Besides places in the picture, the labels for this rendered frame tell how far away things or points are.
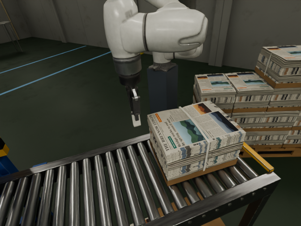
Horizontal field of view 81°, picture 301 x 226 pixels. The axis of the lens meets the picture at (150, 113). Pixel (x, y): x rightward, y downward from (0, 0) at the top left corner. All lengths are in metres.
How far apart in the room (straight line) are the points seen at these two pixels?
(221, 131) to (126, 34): 0.57
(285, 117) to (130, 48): 1.67
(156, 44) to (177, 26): 0.07
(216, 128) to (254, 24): 3.51
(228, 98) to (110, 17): 1.29
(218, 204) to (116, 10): 0.81
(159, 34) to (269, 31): 3.78
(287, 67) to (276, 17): 2.54
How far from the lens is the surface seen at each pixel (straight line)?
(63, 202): 0.99
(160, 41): 0.50
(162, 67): 1.50
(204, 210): 0.86
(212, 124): 0.87
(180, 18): 0.51
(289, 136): 2.19
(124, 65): 0.56
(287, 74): 1.74
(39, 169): 1.18
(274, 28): 4.20
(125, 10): 0.53
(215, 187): 0.93
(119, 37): 0.53
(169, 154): 0.72
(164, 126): 0.83
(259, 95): 1.73
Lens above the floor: 1.56
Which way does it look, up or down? 35 degrees down
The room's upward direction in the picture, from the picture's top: 5 degrees counter-clockwise
